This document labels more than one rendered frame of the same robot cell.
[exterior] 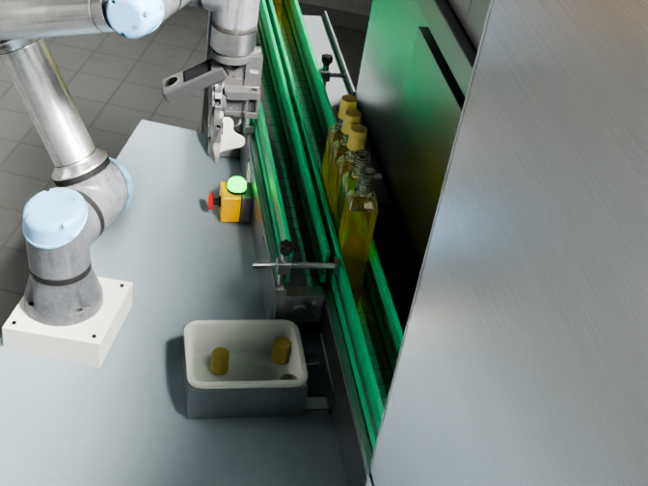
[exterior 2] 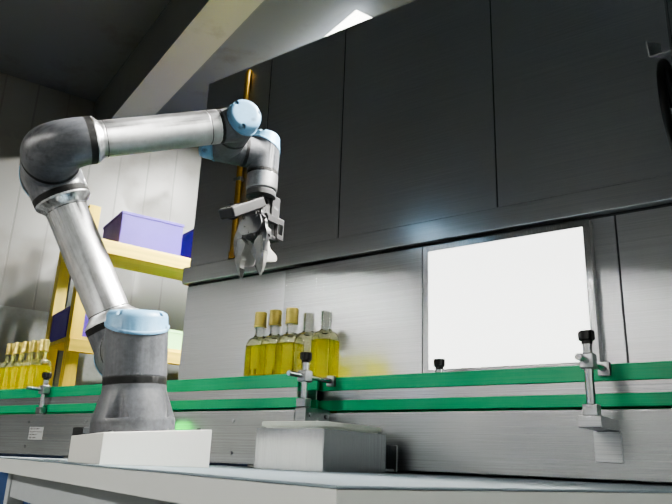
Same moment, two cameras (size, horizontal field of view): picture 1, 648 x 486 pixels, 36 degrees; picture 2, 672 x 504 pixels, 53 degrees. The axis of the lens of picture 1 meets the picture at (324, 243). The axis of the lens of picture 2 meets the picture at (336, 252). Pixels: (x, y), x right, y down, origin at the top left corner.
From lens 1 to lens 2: 1.72 m
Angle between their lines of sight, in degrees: 66
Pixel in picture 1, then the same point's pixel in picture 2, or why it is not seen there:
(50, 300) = (148, 399)
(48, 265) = (149, 356)
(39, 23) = (164, 127)
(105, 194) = not seen: hidden behind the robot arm
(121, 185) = not seen: hidden behind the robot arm
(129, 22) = (249, 116)
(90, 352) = (201, 444)
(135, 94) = not seen: outside the picture
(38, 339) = (144, 440)
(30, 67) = (87, 217)
